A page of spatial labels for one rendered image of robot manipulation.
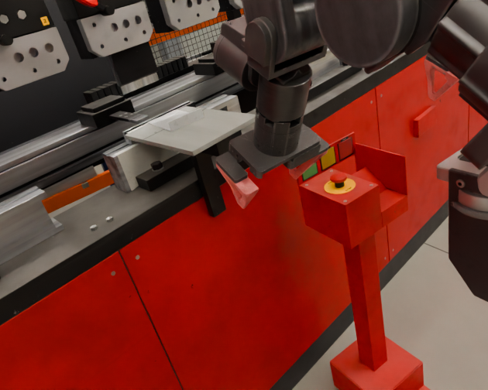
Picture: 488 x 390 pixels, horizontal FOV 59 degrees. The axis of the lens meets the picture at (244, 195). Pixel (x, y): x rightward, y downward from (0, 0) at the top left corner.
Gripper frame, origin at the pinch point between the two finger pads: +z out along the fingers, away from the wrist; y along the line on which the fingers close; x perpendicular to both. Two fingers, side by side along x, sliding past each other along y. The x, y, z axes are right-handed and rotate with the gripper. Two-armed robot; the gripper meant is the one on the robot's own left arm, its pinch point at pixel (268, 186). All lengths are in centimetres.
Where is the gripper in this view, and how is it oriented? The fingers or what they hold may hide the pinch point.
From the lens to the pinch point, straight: 61.2
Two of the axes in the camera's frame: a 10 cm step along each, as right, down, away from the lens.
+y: -8.0, 4.4, -4.1
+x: 6.0, 6.4, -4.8
